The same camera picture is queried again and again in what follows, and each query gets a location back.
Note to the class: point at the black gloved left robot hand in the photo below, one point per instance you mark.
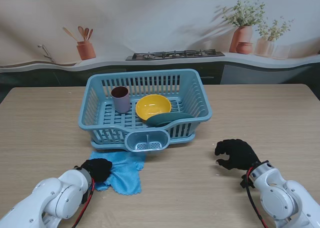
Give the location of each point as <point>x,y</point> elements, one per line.
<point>98,169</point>

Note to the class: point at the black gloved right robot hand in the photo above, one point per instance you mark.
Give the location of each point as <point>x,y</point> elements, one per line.
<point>238,154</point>

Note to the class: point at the blue microfibre cloth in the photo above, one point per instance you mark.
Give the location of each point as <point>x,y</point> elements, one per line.
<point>125,173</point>

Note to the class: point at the lilac plastic cup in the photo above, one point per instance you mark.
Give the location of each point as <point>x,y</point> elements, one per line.
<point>121,102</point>

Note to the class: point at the yellow bowl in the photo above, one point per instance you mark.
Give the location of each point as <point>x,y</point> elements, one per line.
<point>152,108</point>

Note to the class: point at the teal plate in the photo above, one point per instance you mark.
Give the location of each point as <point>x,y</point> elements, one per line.
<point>165,119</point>

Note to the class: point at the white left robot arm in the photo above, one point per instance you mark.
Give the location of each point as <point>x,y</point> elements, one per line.
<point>47,200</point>

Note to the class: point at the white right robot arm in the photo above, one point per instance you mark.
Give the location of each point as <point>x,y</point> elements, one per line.
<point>282,198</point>

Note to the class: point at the light blue dish rack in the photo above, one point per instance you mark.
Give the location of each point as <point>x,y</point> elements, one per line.
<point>105,146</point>

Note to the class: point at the blue cutlery holder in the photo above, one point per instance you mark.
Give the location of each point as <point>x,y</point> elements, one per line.
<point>146,138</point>

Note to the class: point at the blue plastic dish rack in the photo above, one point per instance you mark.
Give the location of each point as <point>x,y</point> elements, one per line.
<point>200,105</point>

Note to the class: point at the printed kitchen backdrop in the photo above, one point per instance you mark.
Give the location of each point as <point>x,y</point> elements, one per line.
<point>160,21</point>

